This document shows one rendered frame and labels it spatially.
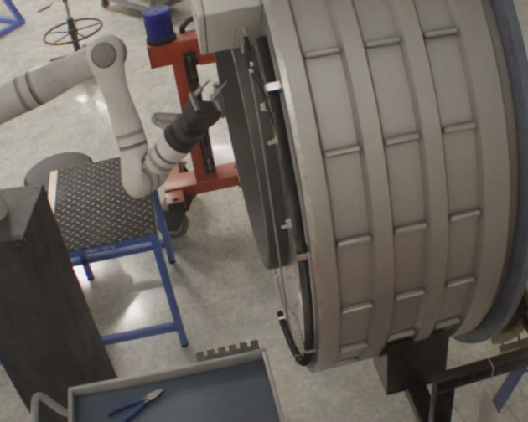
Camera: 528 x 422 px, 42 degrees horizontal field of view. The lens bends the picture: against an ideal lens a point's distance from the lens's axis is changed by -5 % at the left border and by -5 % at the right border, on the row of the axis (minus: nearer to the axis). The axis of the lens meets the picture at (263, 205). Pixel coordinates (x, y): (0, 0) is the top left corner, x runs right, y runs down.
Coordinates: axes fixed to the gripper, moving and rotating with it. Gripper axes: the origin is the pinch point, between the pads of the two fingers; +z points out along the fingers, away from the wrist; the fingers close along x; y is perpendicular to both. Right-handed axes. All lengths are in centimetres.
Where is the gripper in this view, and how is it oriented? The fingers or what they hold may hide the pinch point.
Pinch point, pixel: (218, 80)
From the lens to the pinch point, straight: 152.9
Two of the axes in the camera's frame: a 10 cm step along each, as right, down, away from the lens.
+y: 3.8, 8.5, -3.5
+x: -7.2, 0.3, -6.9
